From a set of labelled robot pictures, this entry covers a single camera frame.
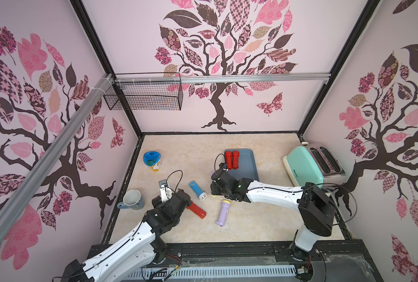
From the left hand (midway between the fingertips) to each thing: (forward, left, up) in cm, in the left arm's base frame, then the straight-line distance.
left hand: (171, 196), depth 81 cm
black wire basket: (+51, +17, +24) cm, 59 cm away
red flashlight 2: (+26, -30, -7) cm, 40 cm away
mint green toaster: (+12, -68, +9) cm, 70 cm away
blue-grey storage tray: (+23, -41, -10) cm, 48 cm away
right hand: (+6, -19, 0) cm, 20 cm away
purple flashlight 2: (-2, -26, -7) cm, 27 cm away
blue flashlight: (+3, -14, -6) cm, 16 cm away
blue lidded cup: (+22, +14, 0) cm, 26 cm away
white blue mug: (+1, +20, -4) cm, 20 cm away
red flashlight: (-3, -12, -9) cm, 15 cm away
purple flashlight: (+2, -19, +17) cm, 26 cm away
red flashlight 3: (+27, -33, -7) cm, 43 cm away
